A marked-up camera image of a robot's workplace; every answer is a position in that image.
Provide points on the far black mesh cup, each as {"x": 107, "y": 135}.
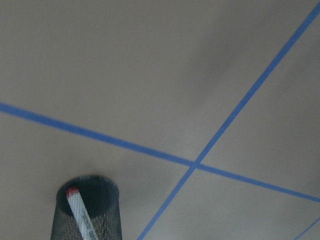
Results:
{"x": 101, "y": 199}

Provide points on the red capped white marker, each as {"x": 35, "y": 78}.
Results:
{"x": 80, "y": 214}

